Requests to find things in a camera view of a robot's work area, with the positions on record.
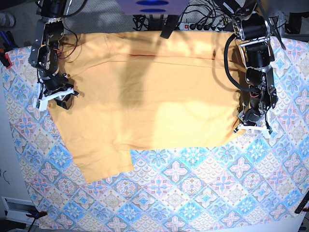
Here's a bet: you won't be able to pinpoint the white power strip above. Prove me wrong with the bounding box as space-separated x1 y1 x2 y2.
178 22 224 31

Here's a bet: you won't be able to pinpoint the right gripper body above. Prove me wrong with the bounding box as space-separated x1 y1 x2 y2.
35 82 79 111

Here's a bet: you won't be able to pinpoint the orange-tipped clamp bottom left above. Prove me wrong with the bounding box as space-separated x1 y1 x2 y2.
26 210 47 219

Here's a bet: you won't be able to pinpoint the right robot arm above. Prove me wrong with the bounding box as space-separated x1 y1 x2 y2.
28 0 79 111

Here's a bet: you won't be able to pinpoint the orange T-shirt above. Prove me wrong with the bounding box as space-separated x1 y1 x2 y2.
48 31 243 182

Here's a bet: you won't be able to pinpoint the black table clamp top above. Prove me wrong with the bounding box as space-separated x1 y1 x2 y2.
160 15 179 39

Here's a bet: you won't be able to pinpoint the white vent box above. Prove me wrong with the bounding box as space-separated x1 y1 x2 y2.
1 196 37 225

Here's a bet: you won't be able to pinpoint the tangled black cables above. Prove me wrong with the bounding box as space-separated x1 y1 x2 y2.
132 0 232 33

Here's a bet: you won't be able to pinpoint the red-handled clamp left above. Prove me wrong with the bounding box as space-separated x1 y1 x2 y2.
0 48 12 69

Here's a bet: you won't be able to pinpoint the patterned blue tablecloth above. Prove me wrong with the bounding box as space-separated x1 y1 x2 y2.
0 38 309 232

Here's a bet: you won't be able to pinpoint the black clamp bottom right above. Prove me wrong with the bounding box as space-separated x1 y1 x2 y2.
294 199 309 214

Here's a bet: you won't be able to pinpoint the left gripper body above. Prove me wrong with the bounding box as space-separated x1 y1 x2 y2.
233 108 272 138

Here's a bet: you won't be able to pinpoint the white blue logo panel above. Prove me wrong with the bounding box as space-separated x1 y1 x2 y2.
116 0 189 15

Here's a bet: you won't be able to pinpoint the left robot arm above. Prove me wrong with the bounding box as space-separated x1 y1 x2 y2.
219 0 282 136

